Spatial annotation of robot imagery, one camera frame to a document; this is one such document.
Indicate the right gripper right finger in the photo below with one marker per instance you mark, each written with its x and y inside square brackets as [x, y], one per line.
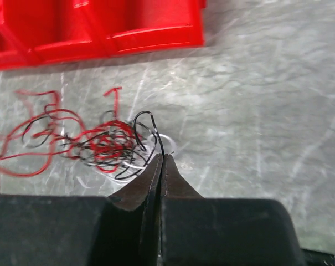
[177, 226]

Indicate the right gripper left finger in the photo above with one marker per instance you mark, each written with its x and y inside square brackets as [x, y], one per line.
[135, 217]

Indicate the red three-compartment bin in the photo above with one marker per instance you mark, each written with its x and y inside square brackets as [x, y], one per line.
[34, 33]

